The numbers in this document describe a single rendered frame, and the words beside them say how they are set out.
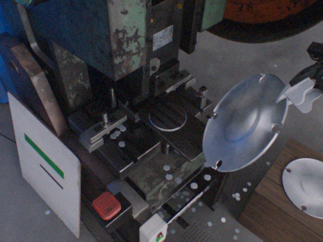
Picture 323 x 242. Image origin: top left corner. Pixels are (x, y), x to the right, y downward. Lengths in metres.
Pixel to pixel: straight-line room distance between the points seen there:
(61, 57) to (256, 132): 0.61
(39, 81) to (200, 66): 1.53
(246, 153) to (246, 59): 1.86
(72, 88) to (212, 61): 1.57
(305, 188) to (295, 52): 1.54
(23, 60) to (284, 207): 1.15
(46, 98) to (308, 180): 1.15
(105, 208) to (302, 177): 0.96
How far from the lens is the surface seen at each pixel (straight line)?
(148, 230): 0.99
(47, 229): 1.74
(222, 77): 2.38
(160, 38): 0.84
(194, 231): 1.50
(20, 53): 1.16
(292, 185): 1.51
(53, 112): 1.20
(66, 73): 1.06
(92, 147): 1.03
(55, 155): 1.35
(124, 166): 1.00
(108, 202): 0.89
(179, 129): 0.99
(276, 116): 0.77
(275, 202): 1.44
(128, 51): 0.71
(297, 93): 0.75
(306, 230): 1.48
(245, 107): 0.86
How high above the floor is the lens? 1.56
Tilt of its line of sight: 51 degrees down
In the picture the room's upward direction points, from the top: 4 degrees clockwise
